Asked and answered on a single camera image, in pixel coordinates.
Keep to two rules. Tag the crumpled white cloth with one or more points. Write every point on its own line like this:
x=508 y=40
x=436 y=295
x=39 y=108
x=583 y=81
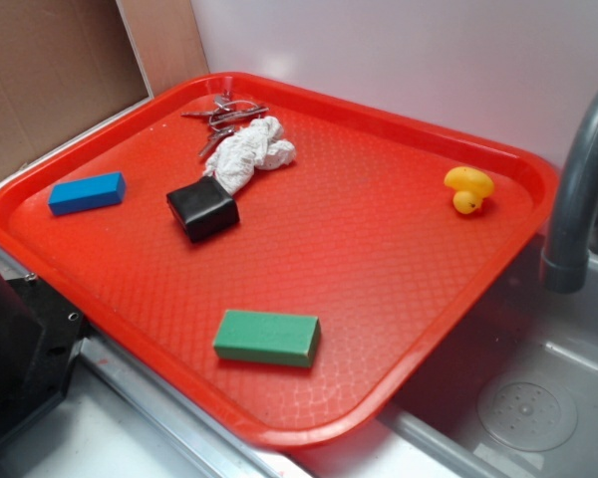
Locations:
x=258 y=146

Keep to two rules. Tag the grey toy faucet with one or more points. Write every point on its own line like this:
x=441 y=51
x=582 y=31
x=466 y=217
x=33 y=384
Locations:
x=572 y=232

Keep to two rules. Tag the silver key bunch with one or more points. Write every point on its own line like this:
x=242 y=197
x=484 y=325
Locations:
x=223 y=121

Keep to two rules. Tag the green rectangular block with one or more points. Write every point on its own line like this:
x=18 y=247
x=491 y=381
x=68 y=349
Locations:
x=270 y=338

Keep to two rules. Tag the grey toy sink basin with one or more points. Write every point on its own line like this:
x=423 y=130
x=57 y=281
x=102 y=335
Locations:
x=512 y=390

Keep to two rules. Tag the yellow rubber duck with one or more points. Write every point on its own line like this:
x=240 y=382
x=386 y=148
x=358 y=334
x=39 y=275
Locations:
x=471 y=186

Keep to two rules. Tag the brown cardboard panel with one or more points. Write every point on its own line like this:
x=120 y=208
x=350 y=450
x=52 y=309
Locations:
x=65 y=66

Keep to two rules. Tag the wooden board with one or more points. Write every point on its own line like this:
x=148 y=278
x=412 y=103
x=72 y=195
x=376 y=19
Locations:
x=166 y=41

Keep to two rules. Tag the blue rectangular block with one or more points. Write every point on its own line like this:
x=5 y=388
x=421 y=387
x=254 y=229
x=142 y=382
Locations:
x=88 y=193

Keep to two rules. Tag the black square box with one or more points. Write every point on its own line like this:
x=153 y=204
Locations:
x=203 y=209

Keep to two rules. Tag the red plastic tray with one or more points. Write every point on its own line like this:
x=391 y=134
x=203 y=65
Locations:
x=359 y=231

